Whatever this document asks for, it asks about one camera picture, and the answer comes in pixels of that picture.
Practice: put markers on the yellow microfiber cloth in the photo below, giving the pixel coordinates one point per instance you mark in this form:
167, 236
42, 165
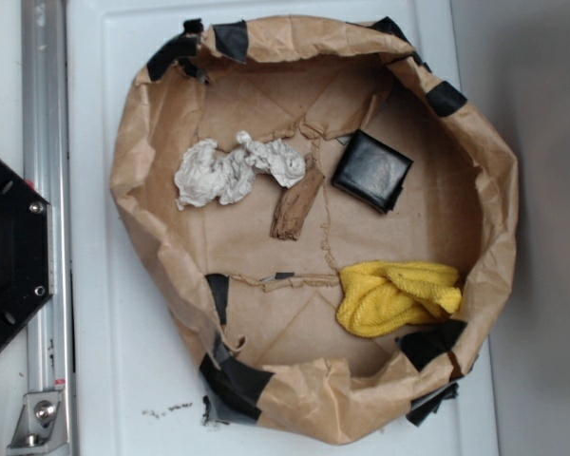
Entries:
381, 297

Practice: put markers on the brown crumpled paper piece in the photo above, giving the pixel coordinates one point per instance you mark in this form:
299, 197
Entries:
296, 202

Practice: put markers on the crumpled white paper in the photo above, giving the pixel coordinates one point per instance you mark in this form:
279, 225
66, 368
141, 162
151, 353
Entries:
204, 176

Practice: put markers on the black square block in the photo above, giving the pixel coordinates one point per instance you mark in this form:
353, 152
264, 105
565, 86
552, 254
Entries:
371, 171

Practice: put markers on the white tray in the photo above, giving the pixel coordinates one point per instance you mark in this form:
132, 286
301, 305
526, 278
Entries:
138, 389

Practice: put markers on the brown paper bag enclosure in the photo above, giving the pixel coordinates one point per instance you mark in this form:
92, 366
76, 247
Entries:
257, 313

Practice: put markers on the aluminium extrusion rail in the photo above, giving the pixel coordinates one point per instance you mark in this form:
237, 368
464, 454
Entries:
44, 70

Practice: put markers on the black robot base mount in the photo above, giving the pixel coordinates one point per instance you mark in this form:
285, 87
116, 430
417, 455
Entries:
25, 283

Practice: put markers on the metal corner bracket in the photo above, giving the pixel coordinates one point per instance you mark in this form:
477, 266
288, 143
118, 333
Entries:
41, 428

